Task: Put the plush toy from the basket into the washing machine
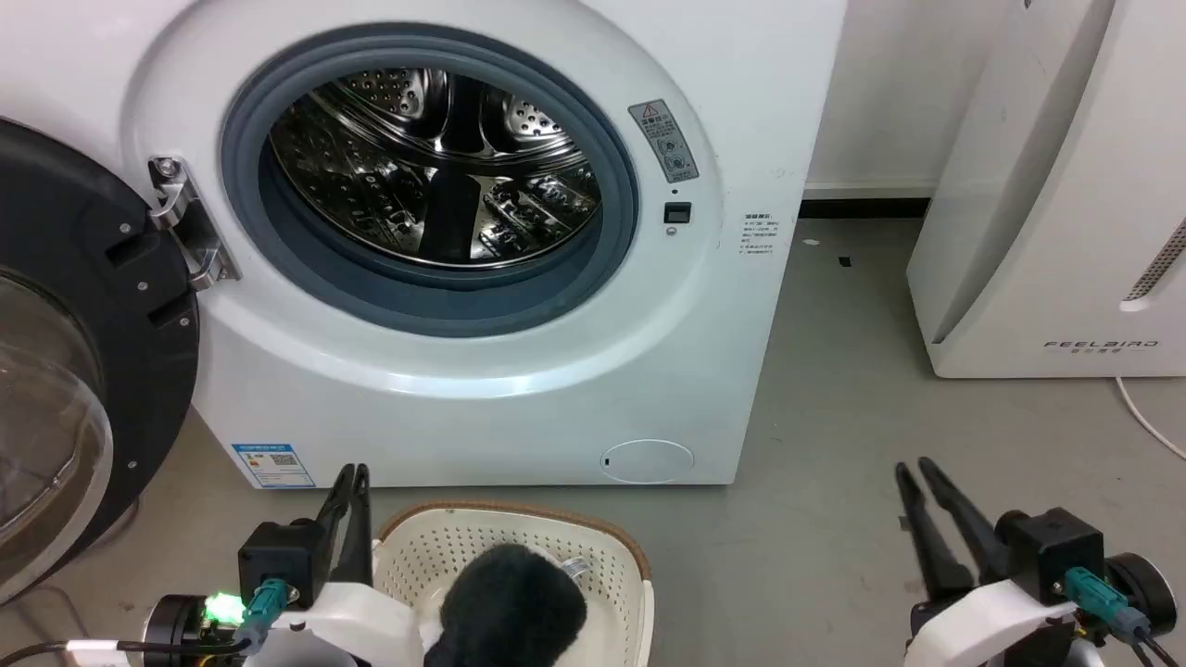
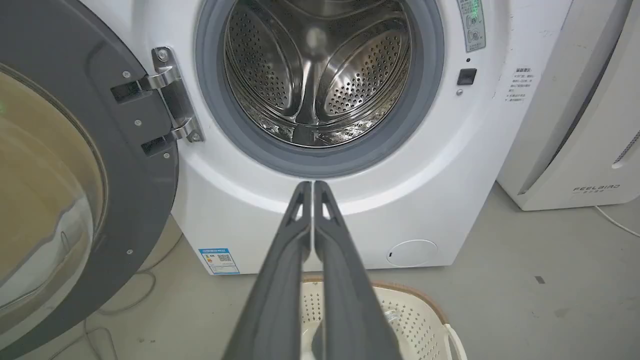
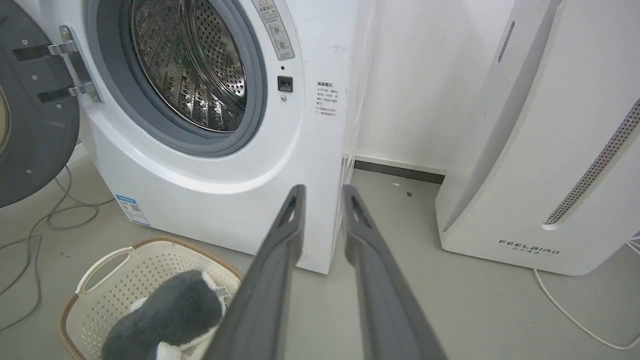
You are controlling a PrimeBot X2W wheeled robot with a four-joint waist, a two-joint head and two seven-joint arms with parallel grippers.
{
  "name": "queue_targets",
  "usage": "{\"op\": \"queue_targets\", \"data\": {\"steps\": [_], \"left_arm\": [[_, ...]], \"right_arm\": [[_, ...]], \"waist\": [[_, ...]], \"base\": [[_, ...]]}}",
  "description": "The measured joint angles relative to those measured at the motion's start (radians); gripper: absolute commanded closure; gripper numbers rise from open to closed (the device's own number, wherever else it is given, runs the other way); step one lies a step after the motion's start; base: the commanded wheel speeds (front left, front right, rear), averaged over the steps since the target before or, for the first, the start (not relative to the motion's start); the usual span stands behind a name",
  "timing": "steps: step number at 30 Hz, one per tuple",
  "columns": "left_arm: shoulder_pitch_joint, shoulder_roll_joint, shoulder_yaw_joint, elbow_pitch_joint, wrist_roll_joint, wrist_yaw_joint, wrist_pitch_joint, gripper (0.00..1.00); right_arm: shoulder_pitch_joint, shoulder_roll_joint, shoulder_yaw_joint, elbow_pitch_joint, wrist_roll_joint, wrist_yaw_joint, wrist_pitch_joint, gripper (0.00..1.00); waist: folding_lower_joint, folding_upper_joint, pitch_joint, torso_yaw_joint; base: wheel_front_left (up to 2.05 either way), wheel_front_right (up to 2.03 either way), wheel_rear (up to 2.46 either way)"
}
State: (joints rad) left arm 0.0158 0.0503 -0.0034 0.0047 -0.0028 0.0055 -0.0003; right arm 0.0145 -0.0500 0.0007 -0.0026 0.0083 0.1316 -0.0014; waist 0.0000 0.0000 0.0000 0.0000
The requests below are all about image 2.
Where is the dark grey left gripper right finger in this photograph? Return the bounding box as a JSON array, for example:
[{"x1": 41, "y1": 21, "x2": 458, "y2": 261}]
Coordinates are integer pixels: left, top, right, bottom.
[{"x1": 312, "y1": 180, "x2": 404, "y2": 360}]

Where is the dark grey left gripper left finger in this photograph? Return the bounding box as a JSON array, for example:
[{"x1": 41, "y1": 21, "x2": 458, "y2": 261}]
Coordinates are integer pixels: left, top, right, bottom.
[{"x1": 222, "y1": 181, "x2": 313, "y2": 360}]

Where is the grey washing machine door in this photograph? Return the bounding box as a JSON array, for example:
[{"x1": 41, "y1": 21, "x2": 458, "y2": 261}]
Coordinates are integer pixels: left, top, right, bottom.
[{"x1": 0, "y1": 0, "x2": 180, "y2": 360}]

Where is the cream perforated laundry basket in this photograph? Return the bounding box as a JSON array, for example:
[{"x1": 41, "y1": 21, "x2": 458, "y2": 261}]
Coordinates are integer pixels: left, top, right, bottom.
[{"x1": 299, "y1": 278, "x2": 469, "y2": 360}]

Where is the white front-load washing machine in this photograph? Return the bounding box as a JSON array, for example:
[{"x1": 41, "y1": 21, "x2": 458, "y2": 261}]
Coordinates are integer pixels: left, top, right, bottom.
[{"x1": 80, "y1": 0, "x2": 574, "y2": 276}]

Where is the white air purifier appliance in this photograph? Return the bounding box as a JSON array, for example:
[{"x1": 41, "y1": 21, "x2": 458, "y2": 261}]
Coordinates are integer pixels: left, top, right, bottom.
[{"x1": 496, "y1": 0, "x2": 640, "y2": 212}]

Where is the white cable on floor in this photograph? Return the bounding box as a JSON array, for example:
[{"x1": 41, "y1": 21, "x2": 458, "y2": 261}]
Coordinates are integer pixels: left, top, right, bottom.
[{"x1": 47, "y1": 232, "x2": 185, "y2": 360}]

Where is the thin white power cable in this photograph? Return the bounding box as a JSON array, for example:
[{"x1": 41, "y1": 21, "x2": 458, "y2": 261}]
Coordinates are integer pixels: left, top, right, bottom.
[{"x1": 594, "y1": 205, "x2": 640, "y2": 238}]

